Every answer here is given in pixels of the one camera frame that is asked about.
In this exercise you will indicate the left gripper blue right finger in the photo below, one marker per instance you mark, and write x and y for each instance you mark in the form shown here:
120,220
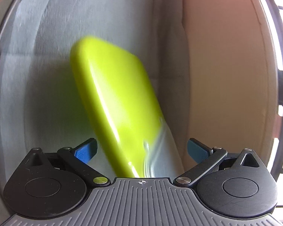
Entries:
207,159

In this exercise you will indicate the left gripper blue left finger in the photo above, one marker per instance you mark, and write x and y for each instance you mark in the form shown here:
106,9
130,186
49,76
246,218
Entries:
77,159

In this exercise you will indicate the lime green box lid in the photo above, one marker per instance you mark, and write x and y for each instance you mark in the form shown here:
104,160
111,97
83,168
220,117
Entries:
123,110

